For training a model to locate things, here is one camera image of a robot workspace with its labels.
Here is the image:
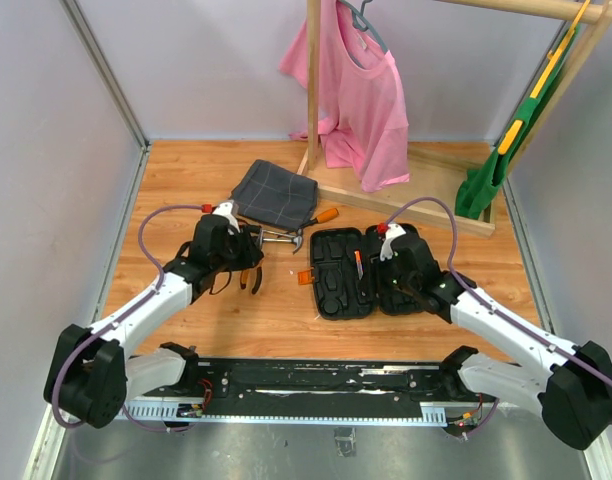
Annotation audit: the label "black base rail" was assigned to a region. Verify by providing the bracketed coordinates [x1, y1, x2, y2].
[127, 357, 493, 425]

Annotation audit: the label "orange black screwdriver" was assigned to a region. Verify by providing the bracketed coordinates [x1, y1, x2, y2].
[296, 208, 339, 234]

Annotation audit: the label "green garment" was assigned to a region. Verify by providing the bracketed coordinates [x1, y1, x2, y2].
[454, 24, 580, 220]

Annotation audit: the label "yellow clothes hanger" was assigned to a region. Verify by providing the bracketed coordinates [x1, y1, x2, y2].
[496, 0, 591, 155]

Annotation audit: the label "grey folded cloth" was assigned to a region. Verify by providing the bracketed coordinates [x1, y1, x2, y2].
[230, 159, 318, 230]

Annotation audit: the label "black plastic tool case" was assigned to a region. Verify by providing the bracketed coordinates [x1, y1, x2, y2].
[298, 223, 420, 321]

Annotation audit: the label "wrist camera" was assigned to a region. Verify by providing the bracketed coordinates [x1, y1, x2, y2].
[212, 199, 240, 232]
[378, 223, 406, 262]

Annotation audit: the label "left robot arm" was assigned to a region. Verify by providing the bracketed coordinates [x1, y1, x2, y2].
[43, 214, 263, 428]

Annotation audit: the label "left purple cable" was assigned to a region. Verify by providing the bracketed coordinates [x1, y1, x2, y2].
[50, 203, 205, 432]

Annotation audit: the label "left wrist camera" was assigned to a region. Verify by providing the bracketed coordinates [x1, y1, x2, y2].
[212, 199, 240, 232]

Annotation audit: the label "pink t-shirt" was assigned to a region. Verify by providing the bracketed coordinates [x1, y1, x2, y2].
[278, 0, 411, 194]

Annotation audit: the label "wooden clothes rack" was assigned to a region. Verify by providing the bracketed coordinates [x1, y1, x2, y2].
[295, 0, 612, 239]

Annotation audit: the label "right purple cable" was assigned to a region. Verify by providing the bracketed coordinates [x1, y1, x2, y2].
[385, 196, 612, 441]

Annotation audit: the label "orange utility knife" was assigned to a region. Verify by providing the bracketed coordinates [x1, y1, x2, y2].
[353, 250, 364, 280]

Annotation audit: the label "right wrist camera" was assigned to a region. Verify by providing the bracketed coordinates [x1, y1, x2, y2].
[378, 223, 406, 262]

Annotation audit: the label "orange handled pliers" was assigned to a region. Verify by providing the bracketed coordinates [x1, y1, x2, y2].
[238, 234, 265, 295]

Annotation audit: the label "teal clothes hanger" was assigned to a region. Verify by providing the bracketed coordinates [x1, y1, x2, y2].
[335, 1, 390, 72]

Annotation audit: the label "purple cable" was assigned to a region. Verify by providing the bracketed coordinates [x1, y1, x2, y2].
[50, 203, 205, 432]
[385, 196, 612, 441]

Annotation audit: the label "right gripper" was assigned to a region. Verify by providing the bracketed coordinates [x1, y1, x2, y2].
[358, 249, 418, 299]

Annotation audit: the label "claw hammer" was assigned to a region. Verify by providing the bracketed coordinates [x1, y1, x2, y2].
[259, 230, 303, 254]

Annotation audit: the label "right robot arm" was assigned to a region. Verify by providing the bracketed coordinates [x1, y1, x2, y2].
[377, 223, 612, 450]

